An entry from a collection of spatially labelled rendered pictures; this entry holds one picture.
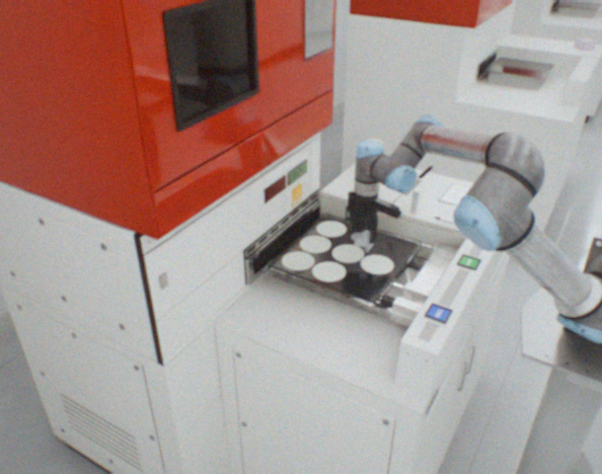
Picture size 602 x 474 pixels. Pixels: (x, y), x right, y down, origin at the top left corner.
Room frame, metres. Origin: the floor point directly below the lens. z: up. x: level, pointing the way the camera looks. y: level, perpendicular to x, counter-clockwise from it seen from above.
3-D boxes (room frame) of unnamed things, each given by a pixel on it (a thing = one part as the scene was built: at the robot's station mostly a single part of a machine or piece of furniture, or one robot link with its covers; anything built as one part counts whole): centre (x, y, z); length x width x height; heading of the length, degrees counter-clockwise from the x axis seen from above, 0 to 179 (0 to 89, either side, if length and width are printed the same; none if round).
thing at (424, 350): (1.20, -0.42, 0.89); 0.55 x 0.09 x 0.14; 149
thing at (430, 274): (1.32, -0.38, 0.87); 0.36 x 0.08 x 0.03; 149
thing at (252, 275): (1.54, 0.04, 0.89); 0.44 x 0.02 x 0.10; 149
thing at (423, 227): (1.72, -0.43, 0.89); 0.62 x 0.35 x 0.14; 59
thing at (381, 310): (1.31, -0.13, 0.84); 0.50 x 0.02 x 0.03; 59
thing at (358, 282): (1.44, -0.14, 0.90); 0.34 x 0.34 x 0.01; 59
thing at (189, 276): (1.39, 0.15, 1.02); 0.82 x 0.03 x 0.40; 149
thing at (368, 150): (1.45, -0.20, 1.21); 0.09 x 0.08 x 0.11; 36
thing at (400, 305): (1.18, -0.30, 0.89); 0.08 x 0.03 x 0.03; 59
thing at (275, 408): (1.45, -0.27, 0.41); 0.97 x 0.64 x 0.82; 149
